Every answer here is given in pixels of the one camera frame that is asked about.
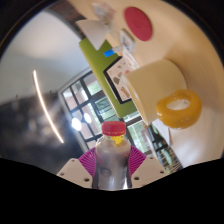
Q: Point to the curved linear ceiling light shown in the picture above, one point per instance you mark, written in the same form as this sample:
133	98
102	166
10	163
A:
45	106

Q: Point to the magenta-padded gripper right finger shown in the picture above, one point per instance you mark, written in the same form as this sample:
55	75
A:
150	170

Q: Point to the small blue-capped bottle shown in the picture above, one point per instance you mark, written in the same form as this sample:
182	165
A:
110	52

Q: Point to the flat round red coaster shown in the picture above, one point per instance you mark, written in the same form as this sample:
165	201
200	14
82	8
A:
138	23

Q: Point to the black pendant ceiling lamps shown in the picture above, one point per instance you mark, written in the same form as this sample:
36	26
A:
76	124

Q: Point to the black-framed tablet with stickers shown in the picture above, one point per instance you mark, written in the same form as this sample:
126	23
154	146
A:
120	75

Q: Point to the green upholstered bench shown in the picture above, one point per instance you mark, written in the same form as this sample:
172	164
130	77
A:
96	60

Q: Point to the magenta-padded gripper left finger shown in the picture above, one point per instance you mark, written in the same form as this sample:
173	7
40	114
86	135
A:
75	171

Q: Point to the clear bottle with red cap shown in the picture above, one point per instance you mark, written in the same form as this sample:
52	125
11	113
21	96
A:
111	160

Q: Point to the yellow mug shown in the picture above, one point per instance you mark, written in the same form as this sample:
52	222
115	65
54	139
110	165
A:
153	83

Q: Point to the paper receipt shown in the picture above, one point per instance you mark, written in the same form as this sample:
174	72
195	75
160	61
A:
103	11

